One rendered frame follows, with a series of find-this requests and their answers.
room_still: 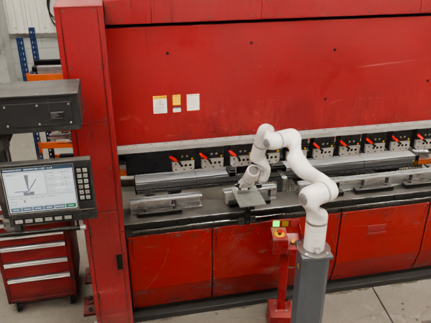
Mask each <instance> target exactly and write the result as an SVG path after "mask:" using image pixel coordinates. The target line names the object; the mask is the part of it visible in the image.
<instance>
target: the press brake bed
mask: <svg viewBox="0 0 431 323"><path fill-rule="evenodd" d="M324 209H325V210H326V211H327V213H328V224H327V230H326V240H325V241H326V243H328V244H329V246H330V248H331V253H332V254H333V256H334V258H333V259H332V260H330V262H329V267H328V277H327V282H326V292H325V294H330V293H334V292H342V291H347V290H356V289H359V288H369V287H375V286H382V285H390V284H395V283H402V282H408V281H416V280H421V279H428V278H431V195H426V196H420V197H410V198H403V199H393V200H386V201H376V202H370V203H359V204H348V205H342V206H331V207H325V208H324ZM244 218H245V217H236V218H230V219H219V220H209V221H203V222H192V223H186V224H175V225H169V226H158V227H152V228H141V229H131V230H125V234H126V247H127V254H128V267H129V274H130V287H131V299H132V306H133V320H134V323H136V322H143V321H147V320H156V319H164V318H169V317H175V316H181V315H191V314H195V313H203V312H208V311H216V310H223V309H228V308H236V307H241V306H249V305H254V304H261V303H267V300H268V299H277V296H278V278H279V269H280V254H272V251H271V244H270V230H271V220H300V227H301V231H302V233H303V239H304V235H305V221H306V211H305V210H298V211H287V212H281V213H270V214H264V215H253V216H251V224H246V225H245V223H244ZM380 224H386V226H385V231H386V233H380V234H375V235H367V234H366V233H367V229H368V226H374V225H380ZM295 268H296V254H290V255H289V265H288V274H287V289H286V299H292V297H293V290H294V275H295Z"/></svg>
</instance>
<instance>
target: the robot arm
mask: <svg viewBox="0 0 431 323"><path fill-rule="evenodd" d="M283 147H287V148H288V149H289V154H288V156H287V162H288V164H289V165H290V167H291V169H292V170H293V171H294V173H295V174H296V175H297V176H298V177H300V178H301V179H304V180H305V181H308V182H310V183H312V185H309V186H306V187H305V188H303V189H302V190H301V191H300V194H299V197H298V199H299V202H300V204H301V205H302V206H303V207H304V209H305V211H306V221H305V235H304V239H302V240H300V241H299V242H298V244H297V249H298V251H299V252H300V253H301V254H302V255H304V256H306V257H308V258H315V259H319V258H324V257H326V256H328V255H329V254H330V251H331V248H330V246H329V244H328V243H326V242H325V240H326V230H327V224H328V213H327V211H326V210H325V209H324V208H320V207H319V206H320V205H322V204H324V203H328V202H330V201H333V200H334V199H335V198H336V197H337V196H338V193H339V189H338V187H337V185H336V184H335V182H334V181H333V180H332V179H330V178H329V177H328V176H326V175H325V174H323V173H322V172H320V171H318V170H317V169H315V168H314V167H313V166H311V164H310V163H309V162H308V160H307V159H306V157H305V155H304V154H303V152H302V150H301V135H300V134H299V132H298V131H296V130H295V129H292V128H290V129H284V130H280V131H276V132H275V129H274V127H272V125H270V124H263V125H261V126H260V127H259V128H258V130H257V134H256V136H255V140H254V143H253V147H252V150H251V154H250V157H249V158H250V160H251V161H252V162H253V163H256V164H257V165H259V166H261V167H262V168H263V169H264V170H259V168H258V167H257V166H256V165H250V166H249V167H248V168H247V169H246V171H245V173H244V176H243V178H241V179H240V180H239V184H237V185H235V187H237V188H238V189H239V190H241V189H242V188H248V190H249V189H250V188H251V187H253V186H255V185H257V184H256V183H255V181H258V182H262V183H265V182H267V180H268V179H269V175H270V172H271V168H270V165H269V162H268V161H267V160H266V159H265V158H264V156H265V153H266V150H267V149H269V150H276V149H281V148H283Z"/></svg>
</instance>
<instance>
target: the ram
mask: <svg viewBox="0 0 431 323"><path fill-rule="evenodd" d="M105 30H106V43H107V50H108V63H109V70H110V83H111V90H112V103H113V111H114V123H115V136H116V143H117V146H122V145H137V144H152V143H160V142H175V141H183V140H198V139H206V138H221V137H236V136H244V135H256V134H257V130H258V128H259V127H260V126H261V125H263V124H270V125H272V127H274V129H275V132H276V131H280V130H284V129H290V128H292V129H295V130H296V131H306V130H315V129H330V128H345V127H353V126H368V125H376V124H391V123H399V122H414V121H422V120H431V13H430V14H413V15H379V16H362V17H329V18H311V19H278V20H261V21H228V22H195V23H177V24H144V25H127V26H105ZM186 94H199V104H200V110H195V111H187V95H186ZM162 95H166V96H167V113H155V114H154V111H153V96H162ZM173 95H180V100H181V105H173ZM173 107H181V112H173ZM422 128H431V124H425V125H417V126H402V127H394V128H379V129H365V130H356V131H342V132H334V133H319V134H311V135H301V139H304V138H318V137H332V136H341V135H355V134H363V133H378V132H385V131H400V130H408V129H422ZM254 140H255V139H251V140H236V141H228V142H213V143H205V144H191V145H176V146H167V147H153V148H145V149H130V150H122V151H117V154H133V153H147V152H155V151H170V150H177V149H192V148H200V147H214V146H222V145H237V144H251V143H253V142H254Z"/></svg>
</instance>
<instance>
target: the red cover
mask: <svg viewBox="0 0 431 323"><path fill-rule="evenodd" d="M103 10H104V17H105V25H122V24H156V23H174V22H207V21H241V20H258V19H291V18H309V17H342V16H359V15H393V14H411V13H431V0H103Z"/></svg>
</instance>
